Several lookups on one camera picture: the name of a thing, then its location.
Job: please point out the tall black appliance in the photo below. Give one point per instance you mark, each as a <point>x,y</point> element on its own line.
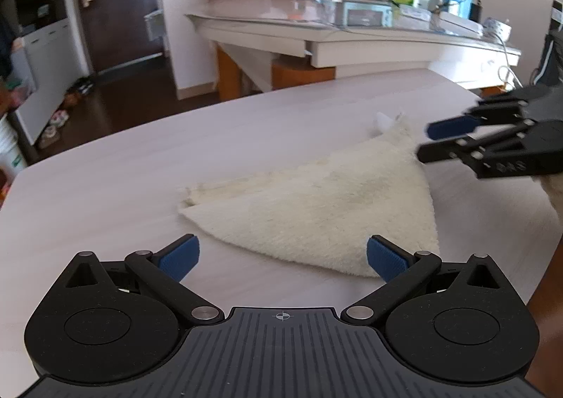
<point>552,51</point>

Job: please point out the row of shoes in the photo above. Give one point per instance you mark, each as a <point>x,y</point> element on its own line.
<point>57,119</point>

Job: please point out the white hallway cabinet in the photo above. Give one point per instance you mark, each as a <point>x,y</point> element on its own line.
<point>52,55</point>

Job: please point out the white plastic bucket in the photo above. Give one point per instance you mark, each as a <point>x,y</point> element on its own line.
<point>11,152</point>

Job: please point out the black power adapter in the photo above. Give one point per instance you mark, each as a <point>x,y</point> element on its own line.
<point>475,12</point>

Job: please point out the dark hanging jacket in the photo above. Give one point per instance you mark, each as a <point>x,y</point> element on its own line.
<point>5,42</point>

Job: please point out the white glass-topped dining table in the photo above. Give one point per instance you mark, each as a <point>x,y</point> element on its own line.
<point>352,53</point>

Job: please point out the white power strip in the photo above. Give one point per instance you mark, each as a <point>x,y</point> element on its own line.
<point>459,24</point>

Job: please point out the cream towel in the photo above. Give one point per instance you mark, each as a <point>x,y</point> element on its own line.
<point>330,204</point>

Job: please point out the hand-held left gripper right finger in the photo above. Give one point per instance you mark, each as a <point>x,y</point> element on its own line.
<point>388,258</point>

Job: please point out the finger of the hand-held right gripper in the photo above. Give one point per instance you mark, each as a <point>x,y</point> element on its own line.
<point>444,152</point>
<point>448,127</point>

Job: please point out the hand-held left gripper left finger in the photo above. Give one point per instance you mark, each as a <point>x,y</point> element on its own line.
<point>178,257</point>

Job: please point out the clear plastic box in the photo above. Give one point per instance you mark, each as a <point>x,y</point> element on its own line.
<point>415,14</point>

